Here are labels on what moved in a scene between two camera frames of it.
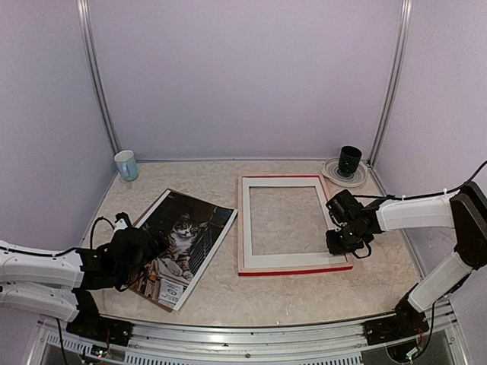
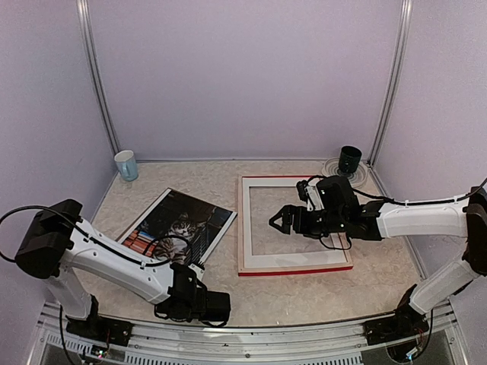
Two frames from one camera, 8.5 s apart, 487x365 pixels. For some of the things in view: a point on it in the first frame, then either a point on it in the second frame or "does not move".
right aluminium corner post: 395,81 does not move
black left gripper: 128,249 -> 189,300
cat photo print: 183,231 does not move
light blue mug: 127,165 does not move
